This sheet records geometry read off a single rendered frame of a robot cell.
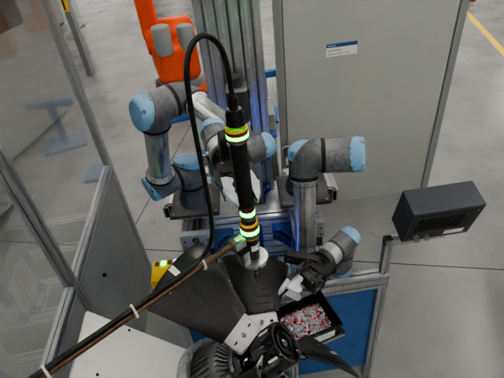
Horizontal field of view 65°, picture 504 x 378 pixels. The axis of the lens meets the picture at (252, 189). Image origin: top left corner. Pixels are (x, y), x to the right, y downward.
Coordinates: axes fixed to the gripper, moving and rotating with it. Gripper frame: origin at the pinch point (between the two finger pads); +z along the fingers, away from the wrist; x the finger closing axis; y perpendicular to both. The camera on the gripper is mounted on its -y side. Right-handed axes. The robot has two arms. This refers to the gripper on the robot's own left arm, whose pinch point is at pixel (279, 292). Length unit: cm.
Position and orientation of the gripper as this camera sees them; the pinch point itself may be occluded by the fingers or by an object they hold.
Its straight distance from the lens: 126.2
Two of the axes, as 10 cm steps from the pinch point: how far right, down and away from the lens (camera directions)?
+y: 7.0, 4.8, -5.3
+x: 0.2, 7.3, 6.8
